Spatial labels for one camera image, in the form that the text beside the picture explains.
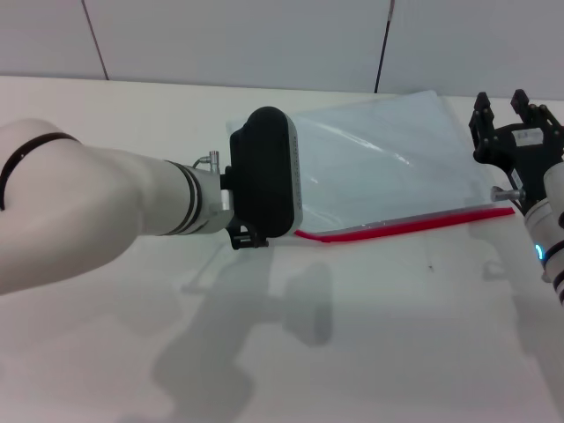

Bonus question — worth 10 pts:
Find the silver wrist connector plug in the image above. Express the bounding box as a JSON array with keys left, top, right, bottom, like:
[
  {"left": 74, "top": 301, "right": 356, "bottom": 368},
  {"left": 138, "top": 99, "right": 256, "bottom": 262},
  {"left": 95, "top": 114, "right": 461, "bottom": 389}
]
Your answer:
[
  {"left": 192, "top": 150, "right": 221, "bottom": 176},
  {"left": 489, "top": 186, "right": 526, "bottom": 203}
]

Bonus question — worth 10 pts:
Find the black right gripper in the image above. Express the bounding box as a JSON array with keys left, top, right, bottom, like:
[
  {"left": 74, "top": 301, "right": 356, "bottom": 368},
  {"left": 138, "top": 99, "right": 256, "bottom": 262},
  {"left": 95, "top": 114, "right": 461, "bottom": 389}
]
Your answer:
[{"left": 468, "top": 88, "right": 564, "bottom": 218}]

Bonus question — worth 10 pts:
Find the clear document bag red zip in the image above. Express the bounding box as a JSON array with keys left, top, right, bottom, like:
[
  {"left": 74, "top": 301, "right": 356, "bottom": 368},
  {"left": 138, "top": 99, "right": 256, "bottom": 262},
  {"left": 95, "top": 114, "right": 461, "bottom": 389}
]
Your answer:
[{"left": 225, "top": 90, "right": 516, "bottom": 245}]

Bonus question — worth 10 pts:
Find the thin black pole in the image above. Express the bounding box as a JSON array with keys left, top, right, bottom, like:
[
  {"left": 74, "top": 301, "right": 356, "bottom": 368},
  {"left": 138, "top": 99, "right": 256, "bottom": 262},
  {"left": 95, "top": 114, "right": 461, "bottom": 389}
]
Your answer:
[{"left": 374, "top": 0, "right": 396, "bottom": 94}]

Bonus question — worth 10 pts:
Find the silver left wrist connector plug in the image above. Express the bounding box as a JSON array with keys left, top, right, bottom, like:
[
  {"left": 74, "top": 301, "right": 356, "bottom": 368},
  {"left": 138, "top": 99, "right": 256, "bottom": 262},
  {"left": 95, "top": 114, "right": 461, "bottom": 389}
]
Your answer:
[{"left": 192, "top": 150, "right": 221, "bottom": 176}]

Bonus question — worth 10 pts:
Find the silver right wrist connector plug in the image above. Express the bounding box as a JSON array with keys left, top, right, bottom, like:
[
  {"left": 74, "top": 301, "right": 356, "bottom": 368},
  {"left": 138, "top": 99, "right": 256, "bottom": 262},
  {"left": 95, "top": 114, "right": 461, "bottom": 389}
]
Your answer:
[{"left": 489, "top": 186, "right": 526, "bottom": 203}]

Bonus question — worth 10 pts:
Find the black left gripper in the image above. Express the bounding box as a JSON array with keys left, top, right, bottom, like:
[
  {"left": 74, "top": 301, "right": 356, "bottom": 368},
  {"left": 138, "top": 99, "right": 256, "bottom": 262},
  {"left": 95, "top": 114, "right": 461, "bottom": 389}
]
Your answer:
[{"left": 226, "top": 219, "right": 271, "bottom": 252}]

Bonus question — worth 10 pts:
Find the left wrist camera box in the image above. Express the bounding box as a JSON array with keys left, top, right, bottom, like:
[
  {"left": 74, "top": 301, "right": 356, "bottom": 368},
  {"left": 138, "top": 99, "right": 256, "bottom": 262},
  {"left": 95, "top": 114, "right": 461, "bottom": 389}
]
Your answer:
[{"left": 228, "top": 106, "right": 306, "bottom": 240}]

